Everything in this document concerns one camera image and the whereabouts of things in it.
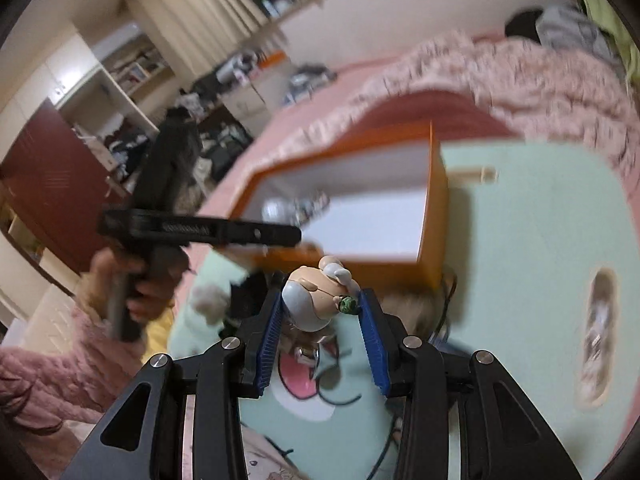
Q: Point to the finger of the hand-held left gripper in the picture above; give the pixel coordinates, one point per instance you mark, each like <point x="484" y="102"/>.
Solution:
<point x="260" y="234"/>

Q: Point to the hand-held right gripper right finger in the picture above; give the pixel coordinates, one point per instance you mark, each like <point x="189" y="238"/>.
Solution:
<point x="375" y="347"/>

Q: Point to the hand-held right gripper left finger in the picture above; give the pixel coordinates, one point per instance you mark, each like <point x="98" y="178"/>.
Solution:
<point x="267" y="345"/>

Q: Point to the small cartoon toy figure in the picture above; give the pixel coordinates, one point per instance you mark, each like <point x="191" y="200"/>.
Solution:
<point x="310" y="305"/>

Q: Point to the orange cardboard box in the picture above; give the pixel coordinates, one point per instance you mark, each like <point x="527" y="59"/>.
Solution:
<point x="435" y="210"/>

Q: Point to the person's left forearm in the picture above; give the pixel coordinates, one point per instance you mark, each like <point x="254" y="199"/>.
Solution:
<point x="55" y="360"/>

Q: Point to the person's left hand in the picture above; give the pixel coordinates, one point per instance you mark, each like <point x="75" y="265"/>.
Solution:
<point x="150" y="297"/>

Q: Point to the white round toy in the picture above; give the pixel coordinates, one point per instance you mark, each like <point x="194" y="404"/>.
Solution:
<point x="277" y="210"/>

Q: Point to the dark object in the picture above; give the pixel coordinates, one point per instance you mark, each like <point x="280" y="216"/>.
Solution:
<point x="247" y="302"/>

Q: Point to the small dark figures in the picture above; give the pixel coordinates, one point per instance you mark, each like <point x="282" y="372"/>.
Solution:
<point x="312" y="207"/>

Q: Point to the white storage box orange lid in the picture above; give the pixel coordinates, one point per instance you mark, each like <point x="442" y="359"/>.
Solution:
<point x="265" y="80"/>

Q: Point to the mint printed mat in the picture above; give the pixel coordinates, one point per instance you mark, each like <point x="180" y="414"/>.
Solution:
<point x="525" y="260"/>

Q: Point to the small wooden stick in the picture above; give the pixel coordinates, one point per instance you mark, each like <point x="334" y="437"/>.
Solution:
<point x="475" y="175"/>

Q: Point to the pink fluffy blanket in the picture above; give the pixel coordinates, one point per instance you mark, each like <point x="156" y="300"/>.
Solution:
<point x="500" y="75"/>

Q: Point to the black cloth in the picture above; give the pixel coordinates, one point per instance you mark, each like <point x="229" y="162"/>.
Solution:
<point x="522" y="22"/>

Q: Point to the grey clothes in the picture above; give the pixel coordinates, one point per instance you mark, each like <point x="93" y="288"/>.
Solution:
<point x="575" y="32"/>

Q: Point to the yellow-green cloth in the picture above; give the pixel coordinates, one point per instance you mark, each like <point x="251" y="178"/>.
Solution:
<point x="600" y="5"/>

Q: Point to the white wall shelf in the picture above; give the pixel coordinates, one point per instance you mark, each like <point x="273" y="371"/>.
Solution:
<point x="120" y="85"/>

